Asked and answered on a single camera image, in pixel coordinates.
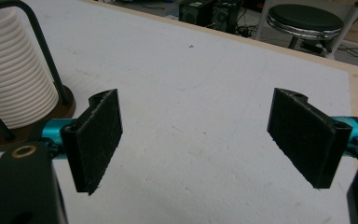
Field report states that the black round stool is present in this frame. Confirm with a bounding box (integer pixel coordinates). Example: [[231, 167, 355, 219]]
[[266, 3, 345, 50]]

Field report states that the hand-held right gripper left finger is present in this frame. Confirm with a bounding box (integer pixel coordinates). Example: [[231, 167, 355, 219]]
[[41, 88, 124, 197]]

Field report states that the white metal stand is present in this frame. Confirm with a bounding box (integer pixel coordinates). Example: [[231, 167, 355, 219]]
[[322, 0, 358, 61]]

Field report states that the black wire rack wooden base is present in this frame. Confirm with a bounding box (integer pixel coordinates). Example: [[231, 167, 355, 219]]
[[0, 0, 76, 152]]

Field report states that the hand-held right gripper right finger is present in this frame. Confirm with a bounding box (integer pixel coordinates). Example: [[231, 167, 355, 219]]
[[266, 87, 358, 189]]

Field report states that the stack of white paper cups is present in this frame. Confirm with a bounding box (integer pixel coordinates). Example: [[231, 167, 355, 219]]
[[0, 7, 60, 130]]

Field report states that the black equipment box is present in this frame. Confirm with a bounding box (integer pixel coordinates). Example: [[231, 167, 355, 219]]
[[178, 0, 214, 28], [211, 1, 241, 34]]

